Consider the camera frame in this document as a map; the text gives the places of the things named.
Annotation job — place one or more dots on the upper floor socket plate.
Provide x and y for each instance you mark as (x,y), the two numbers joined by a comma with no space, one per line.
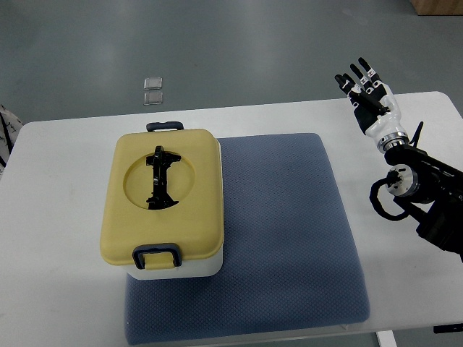
(153,83)

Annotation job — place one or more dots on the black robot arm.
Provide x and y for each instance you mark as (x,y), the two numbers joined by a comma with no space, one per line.
(425,188)

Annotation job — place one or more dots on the white storage box base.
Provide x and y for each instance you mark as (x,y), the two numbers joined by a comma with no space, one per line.
(181,232)

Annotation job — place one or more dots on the brown cardboard box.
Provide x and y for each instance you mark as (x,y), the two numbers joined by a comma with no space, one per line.
(437,7)

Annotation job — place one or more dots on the blue grey cushion mat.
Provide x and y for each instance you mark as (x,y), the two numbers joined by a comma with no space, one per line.
(290,260)

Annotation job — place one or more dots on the black table bracket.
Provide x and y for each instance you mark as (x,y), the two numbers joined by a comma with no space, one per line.
(441,329)

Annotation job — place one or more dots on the yellow box lid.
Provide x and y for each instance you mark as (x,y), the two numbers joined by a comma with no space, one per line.
(128,187)

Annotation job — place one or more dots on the person in patterned trousers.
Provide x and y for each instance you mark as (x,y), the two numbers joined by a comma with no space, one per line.
(10,127)

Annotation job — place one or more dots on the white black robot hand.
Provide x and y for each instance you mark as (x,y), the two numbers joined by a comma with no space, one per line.
(375,107)

